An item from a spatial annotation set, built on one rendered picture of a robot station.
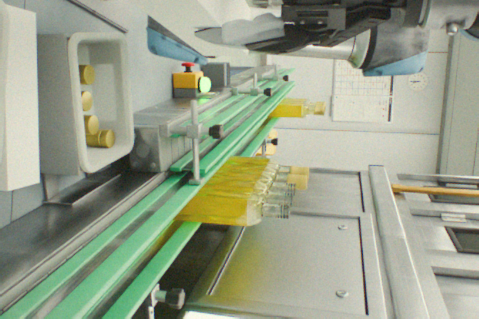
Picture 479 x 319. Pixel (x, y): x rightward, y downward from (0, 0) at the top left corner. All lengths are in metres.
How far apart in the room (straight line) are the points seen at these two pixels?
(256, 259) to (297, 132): 6.07
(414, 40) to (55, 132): 0.64
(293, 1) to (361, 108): 6.47
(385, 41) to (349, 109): 6.00
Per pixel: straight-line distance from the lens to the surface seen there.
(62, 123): 0.73
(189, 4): 0.39
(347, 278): 0.90
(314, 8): 0.37
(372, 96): 6.82
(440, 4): 0.40
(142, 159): 0.90
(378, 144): 6.98
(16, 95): 0.65
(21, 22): 0.66
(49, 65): 0.72
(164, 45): 0.80
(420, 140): 7.04
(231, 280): 0.87
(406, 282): 0.92
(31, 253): 0.64
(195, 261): 1.01
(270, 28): 0.43
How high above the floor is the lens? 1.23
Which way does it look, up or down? 13 degrees down
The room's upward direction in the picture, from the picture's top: 93 degrees clockwise
